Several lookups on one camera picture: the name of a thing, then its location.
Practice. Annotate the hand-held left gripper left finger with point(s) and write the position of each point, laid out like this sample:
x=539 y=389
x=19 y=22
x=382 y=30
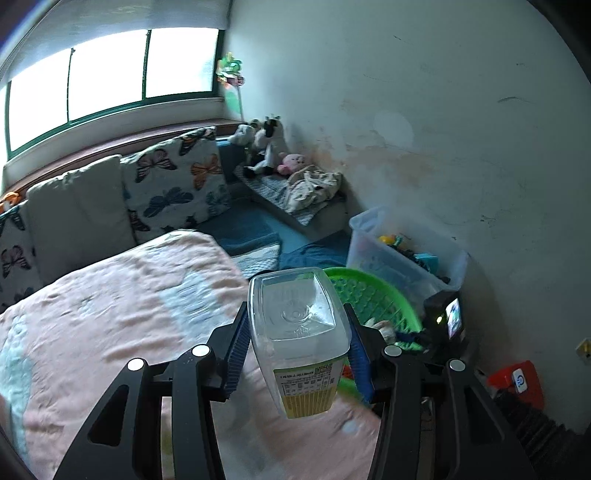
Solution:
x=235 y=351

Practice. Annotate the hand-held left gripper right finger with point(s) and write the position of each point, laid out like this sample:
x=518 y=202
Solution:
x=360 y=365

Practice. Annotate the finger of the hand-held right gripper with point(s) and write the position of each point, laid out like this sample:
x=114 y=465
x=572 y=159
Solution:
x=410 y=340

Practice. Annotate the white wrapper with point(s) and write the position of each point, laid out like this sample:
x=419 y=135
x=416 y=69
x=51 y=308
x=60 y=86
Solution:
x=383 y=328

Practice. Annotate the green plastic basket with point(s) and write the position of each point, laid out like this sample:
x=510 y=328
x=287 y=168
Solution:
x=369 y=295

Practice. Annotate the clear plastic bottle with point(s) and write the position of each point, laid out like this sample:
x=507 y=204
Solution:
x=295 y=323

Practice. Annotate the clear plastic storage bin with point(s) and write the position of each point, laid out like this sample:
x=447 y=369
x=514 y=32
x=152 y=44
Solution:
x=392 y=272

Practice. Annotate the teal toy box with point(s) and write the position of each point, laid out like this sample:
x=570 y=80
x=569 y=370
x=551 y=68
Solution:
x=427 y=261

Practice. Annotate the orange device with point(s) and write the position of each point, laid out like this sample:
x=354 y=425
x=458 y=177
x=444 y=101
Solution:
x=515 y=378

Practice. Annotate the folded blue towel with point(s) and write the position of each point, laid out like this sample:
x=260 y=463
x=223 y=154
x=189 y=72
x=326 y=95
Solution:
x=251 y=251

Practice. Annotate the yellow toy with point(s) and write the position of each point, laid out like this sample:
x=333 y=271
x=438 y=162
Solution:
x=387 y=239

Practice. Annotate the pink blanket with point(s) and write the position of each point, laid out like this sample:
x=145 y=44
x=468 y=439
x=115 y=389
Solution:
x=115 y=314

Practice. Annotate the grey patterned mat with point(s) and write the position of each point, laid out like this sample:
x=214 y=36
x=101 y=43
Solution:
x=268 y=187

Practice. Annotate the large butterfly print pillow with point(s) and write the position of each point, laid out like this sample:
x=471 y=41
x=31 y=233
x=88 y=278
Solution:
x=178 y=184

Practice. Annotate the crumpled beige clothes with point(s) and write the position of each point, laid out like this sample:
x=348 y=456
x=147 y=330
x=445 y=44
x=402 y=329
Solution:
x=311 y=187

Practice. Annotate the pink plush toy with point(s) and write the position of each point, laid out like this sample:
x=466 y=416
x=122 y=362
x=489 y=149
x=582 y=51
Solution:
x=292 y=164

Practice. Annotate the beige cushion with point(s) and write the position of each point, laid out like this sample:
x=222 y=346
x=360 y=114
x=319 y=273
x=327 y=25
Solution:
x=78 y=217

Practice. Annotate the black and white cow plush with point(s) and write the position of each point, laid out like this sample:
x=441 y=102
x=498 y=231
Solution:
x=270 y=145

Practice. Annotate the grey plush toy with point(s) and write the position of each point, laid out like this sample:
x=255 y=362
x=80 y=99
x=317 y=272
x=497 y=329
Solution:
x=242 y=134

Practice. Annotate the small butterfly print pillow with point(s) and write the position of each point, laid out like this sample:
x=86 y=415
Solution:
x=14 y=258

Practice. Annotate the orange plush toy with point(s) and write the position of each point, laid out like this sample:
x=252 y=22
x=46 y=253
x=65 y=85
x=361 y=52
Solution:
x=9 y=199

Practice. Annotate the green pinwheel toy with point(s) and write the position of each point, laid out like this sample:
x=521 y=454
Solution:
x=229 y=69

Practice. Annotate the green framed window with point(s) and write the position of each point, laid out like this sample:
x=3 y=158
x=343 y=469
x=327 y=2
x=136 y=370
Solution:
x=106 y=74

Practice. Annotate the yellow wall sticker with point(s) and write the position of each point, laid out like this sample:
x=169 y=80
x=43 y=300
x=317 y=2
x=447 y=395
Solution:
x=584 y=348

